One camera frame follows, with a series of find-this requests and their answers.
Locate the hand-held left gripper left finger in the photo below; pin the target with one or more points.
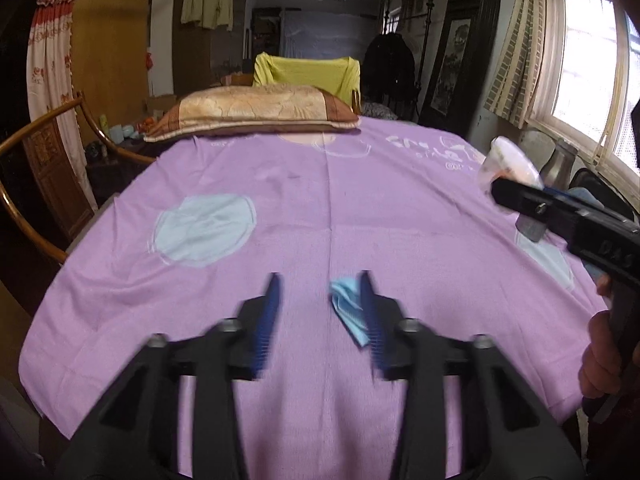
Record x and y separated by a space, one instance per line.
267 330

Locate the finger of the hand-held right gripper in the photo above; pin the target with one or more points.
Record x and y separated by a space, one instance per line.
525 202

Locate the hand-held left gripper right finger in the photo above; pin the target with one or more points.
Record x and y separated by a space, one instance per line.
372 330

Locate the blue face mask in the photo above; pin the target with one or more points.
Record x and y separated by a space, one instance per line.
347 305

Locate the clear plastic cup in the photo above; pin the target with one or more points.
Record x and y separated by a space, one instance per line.
510 160

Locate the person's right forearm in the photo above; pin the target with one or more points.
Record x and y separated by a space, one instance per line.
615 440

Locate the person's right hand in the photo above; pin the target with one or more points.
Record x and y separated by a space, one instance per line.
600 360

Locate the grey metal bottle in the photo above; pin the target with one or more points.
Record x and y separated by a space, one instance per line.
557 170

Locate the blue cushioned chair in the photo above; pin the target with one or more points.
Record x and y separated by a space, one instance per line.
600 185

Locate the purple blanket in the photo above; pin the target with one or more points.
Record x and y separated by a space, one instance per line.
300 210

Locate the checked window curtain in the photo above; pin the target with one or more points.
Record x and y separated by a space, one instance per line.
515 50

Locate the white framed window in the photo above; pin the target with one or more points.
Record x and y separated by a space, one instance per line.
585 60

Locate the dark framed painting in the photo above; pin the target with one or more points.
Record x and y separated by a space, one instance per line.
450 60

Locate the black hanging coat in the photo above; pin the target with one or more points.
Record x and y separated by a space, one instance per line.
390 70

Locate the dark side table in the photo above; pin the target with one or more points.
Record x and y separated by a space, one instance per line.
107 175

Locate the brown patterned pillow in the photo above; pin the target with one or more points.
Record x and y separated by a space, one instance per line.
250 107

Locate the cardboard box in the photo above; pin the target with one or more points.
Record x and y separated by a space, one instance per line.
160 105

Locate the yellow covered chair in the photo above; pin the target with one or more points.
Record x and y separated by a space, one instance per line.
305 72

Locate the small green bottle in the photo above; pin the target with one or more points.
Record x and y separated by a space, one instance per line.
104 122

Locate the dark wooden wardrobe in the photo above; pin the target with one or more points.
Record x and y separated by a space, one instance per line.
200 60

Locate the wooden armchair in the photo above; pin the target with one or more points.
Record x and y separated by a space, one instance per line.
50 155

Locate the floral pink curtain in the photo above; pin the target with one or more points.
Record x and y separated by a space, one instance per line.
47 60

